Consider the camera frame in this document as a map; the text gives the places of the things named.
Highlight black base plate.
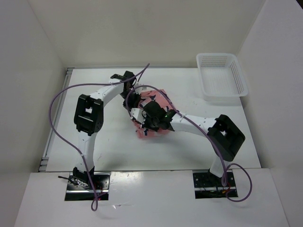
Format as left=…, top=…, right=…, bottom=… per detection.
left=192, top=170, right=238, bottom=199
left=64, top=172, right=111, bottom=201

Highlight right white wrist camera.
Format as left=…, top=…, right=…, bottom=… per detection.
left=131, top=108, right=146, bottom=124

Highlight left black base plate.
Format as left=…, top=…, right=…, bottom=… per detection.
left=64, top=172, right=111, bottom=201

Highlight purple cable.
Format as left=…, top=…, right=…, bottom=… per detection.
left=125, top=85, right=253, bottom=203
left=49, top=63, right=151, bottom=211

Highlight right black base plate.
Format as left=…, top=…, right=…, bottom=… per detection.
left=192, top=170, right=238, bottom=199

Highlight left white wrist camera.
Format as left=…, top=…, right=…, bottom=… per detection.
left=134, top=84, right=147, bottom=94

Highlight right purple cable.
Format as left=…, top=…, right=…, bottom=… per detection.
left=125, top=85, right=253, bottom=203

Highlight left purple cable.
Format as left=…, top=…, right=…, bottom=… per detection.
left=49, top=63, right=151, bottom=211

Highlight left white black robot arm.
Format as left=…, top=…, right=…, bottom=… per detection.
left=72, top=71, right=136, bottom=189

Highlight white plastic mesh basket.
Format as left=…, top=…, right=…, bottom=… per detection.
left=196, top=53, right=249, bottom=101

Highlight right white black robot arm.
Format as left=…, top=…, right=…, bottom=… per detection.
left=143, top=101, right=245, bottom=186

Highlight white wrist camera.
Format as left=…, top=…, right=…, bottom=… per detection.
left=131, top=108, right=146, bottom=124
left=134, top=84, right=147, bottom=94

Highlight pink shark print shorts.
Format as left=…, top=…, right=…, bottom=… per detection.
left=133, top=90, right=173, bottom=139

